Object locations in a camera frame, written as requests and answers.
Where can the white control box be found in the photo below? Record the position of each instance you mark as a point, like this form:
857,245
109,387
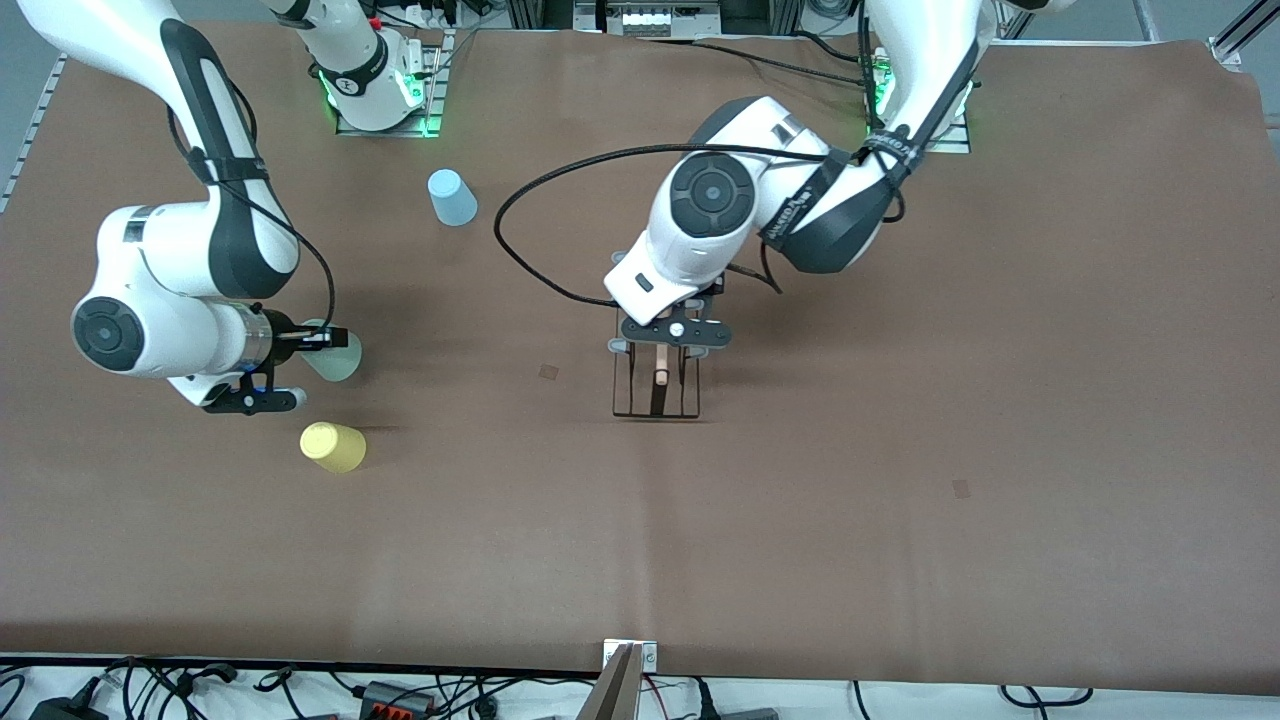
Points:
660,18

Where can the aluminium side rail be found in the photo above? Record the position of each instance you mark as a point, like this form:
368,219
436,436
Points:
30,130

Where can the white power strip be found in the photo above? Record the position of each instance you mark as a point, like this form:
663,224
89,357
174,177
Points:
430,12

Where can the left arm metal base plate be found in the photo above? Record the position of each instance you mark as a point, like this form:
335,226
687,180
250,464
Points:
955,140

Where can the yellow plastic cup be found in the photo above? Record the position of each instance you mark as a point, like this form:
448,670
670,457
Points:
335,447

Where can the black power adapter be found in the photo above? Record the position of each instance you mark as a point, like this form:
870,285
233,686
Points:
65,710

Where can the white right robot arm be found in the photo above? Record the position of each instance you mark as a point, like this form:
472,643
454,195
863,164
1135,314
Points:
165,250

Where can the light blue plastic cup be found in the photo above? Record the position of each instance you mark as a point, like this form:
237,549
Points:
453,198

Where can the brown paper table cover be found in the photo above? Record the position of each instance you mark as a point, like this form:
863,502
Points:
640,520

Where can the grey orange connector block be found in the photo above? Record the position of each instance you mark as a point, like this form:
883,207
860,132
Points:
398,698

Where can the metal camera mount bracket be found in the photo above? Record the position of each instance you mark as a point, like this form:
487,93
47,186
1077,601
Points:
620,685

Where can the pale green plastic cup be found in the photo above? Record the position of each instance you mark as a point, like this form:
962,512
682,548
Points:
342,365

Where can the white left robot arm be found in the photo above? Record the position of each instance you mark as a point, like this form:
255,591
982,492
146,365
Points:
720,200

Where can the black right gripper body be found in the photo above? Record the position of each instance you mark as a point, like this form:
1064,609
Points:
287,340

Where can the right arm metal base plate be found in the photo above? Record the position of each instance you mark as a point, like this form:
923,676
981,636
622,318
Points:
436,80

